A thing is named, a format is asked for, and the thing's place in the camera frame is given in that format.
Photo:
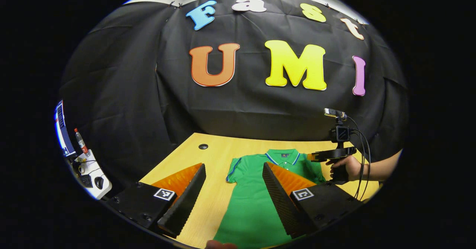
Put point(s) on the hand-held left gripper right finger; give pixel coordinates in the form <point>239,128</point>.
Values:
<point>280,204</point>

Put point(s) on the computer monitor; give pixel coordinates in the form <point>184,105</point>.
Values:
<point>62,130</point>

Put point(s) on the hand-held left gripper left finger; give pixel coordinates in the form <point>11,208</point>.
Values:
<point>186,204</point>

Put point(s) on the black keyboard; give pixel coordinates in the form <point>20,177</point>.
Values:
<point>86,181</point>

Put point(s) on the green T-shirt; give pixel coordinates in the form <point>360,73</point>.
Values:
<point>249,211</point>

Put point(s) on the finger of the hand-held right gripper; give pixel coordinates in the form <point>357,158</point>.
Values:
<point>318,156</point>

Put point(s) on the red capped plastic bottle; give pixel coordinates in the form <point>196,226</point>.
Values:
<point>81,143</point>

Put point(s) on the black computer mouse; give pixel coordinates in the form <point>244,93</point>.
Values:
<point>99,182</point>

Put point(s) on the white side desk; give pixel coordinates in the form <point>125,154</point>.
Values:
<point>104,187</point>

